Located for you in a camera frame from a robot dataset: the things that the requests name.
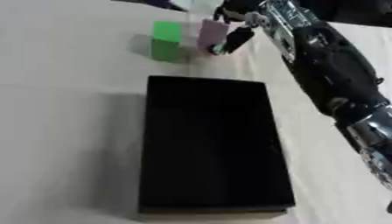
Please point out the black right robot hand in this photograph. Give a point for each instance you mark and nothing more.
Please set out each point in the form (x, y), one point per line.
(237, 39)

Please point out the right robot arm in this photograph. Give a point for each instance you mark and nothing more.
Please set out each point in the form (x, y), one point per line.
(331, 70)

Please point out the black open box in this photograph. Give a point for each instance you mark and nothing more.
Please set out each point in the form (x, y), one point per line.
(212, 143)

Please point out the pale purple rectangular block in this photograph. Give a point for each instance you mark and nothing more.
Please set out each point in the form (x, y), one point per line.
(211, 33)

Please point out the green rectangular block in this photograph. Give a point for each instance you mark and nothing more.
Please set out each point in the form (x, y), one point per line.
(166, 40)

